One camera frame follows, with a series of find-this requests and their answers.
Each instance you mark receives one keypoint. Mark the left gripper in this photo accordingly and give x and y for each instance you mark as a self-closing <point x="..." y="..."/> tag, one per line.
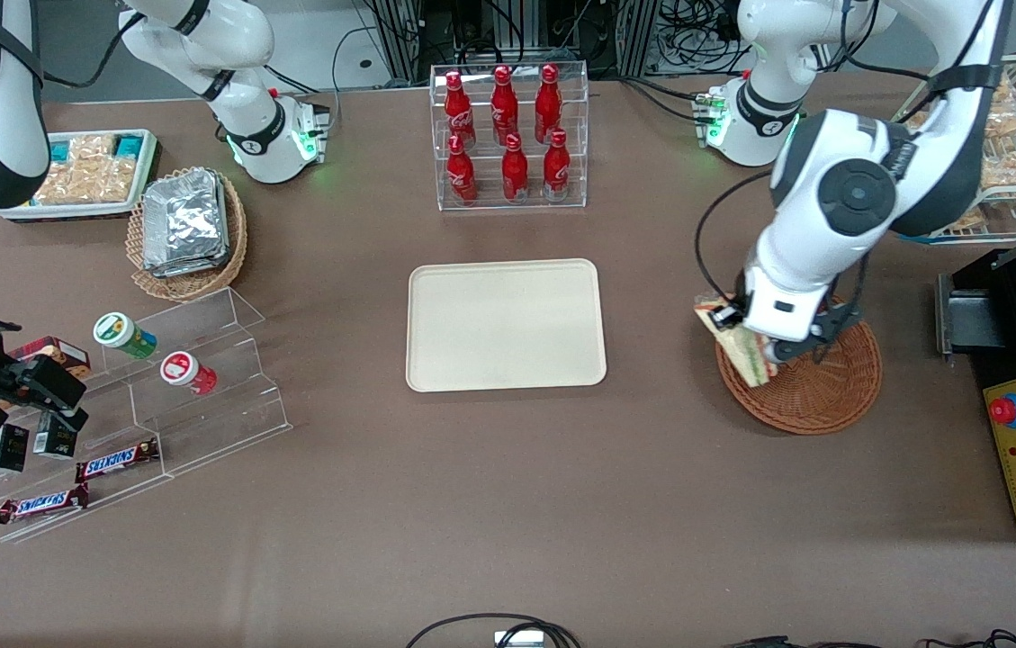
<point x="727" y="316"/>

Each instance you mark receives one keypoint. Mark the triangle sandwich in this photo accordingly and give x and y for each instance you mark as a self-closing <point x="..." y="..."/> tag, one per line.
<point x="746" y="355"/>

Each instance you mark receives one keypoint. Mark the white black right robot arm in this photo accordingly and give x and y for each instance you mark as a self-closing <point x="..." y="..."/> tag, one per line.
<point x="202" y="45"/>

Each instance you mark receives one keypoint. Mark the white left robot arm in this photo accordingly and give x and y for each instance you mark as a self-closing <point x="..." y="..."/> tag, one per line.
<point x="858" y="180"/>

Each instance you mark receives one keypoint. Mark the brown round wicker basket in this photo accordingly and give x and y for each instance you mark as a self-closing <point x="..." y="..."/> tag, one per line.
<point x="822" y="396"/>

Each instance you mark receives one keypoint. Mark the white plastic snack tray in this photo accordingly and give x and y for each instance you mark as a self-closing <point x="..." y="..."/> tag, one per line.
<point x="67" y="211"/>

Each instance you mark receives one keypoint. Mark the tan oval wicker basket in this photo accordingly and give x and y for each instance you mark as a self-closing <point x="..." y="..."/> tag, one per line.
<point x="193" y="283"/>

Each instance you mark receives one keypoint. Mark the beige rectangular tray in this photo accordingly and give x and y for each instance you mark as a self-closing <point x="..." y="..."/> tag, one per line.
<point x="506" y="326"/>

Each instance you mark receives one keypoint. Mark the brown red carton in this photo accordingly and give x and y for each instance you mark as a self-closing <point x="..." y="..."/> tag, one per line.
<point x="58" y="349"/>

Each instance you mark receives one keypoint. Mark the small black box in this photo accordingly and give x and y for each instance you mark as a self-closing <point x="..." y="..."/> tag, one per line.
<point x="56" y="438"/>
<point x="6" y="447"/>

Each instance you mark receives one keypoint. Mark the green snack cup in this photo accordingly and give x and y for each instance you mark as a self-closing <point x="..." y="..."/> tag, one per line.
<point x="121" y="333"/>

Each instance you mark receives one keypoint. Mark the brown snickers bar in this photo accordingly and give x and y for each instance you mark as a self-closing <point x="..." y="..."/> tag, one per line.
<point x="116" y="461"/>
<point x="41" y="504"/>

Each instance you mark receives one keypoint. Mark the red snack cup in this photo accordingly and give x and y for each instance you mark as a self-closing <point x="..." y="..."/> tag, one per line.
<point x="184" y="371"/>

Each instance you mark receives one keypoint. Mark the clear acrylic stepped display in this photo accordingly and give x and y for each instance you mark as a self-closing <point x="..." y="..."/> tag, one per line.
<point x="220" y="405"/>

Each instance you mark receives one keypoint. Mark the clear cookie packet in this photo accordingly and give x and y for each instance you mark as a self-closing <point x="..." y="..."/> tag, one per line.
<point x="85" y="183"/>
<point x="94" y="147"/>

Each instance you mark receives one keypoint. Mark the silver foil packets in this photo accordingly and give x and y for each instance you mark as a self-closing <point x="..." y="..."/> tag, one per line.
<point x="185" y="220"/>

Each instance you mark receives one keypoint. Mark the red cola bottle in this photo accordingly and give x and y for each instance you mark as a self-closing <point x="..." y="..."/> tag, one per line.
<point x="504" y="106"/>
<point x="556" y="166"/>
<point x="461" y="173"/>
<point x="515" y="171"/>
<point x="548" y="103"/>
<point x="458" y="112"/>

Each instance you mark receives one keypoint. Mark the black machine yellow panel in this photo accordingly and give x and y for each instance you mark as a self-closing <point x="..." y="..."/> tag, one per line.
<point x="1011" y="360"/>

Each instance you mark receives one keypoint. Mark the clear acrylic bottle rack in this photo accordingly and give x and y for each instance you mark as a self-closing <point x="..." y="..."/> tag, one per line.
<point x="579" y="135"/>

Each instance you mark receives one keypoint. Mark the red emergency stop button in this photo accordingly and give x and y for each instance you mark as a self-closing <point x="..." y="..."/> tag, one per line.
<point x="1005" y="411"/>

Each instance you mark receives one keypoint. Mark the small white adapter box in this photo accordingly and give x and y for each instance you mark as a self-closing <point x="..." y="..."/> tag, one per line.
<point x="518" y="639"/>

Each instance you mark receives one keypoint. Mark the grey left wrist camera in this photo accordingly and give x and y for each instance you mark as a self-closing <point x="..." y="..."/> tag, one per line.
<point x="795" y="351"/>

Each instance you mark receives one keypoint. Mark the aluminium frame rack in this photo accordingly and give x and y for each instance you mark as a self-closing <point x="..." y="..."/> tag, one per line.
<point x="436" y="31"/>

